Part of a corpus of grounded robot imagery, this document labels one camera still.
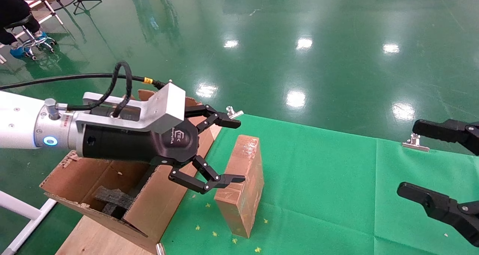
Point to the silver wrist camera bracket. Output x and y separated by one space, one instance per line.
166 105

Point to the large open cardboard carton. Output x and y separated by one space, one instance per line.
161 206

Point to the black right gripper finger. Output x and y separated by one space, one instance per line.
441 131
434 204

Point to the small taped cardboard box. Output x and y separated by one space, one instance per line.
243 172

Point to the black tripod stand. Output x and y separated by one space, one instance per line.
83 2

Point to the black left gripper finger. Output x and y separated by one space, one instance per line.
228 180

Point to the white metal frame bar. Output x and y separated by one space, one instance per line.
22 217

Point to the green table cloth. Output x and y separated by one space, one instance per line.
318 195

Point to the black foam insert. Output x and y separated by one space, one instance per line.
114 200

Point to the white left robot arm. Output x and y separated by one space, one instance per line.
18 120

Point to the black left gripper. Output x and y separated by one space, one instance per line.
123 144

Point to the black wheeled stool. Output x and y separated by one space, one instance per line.
33 42

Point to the person in black clothes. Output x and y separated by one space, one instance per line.
11 4

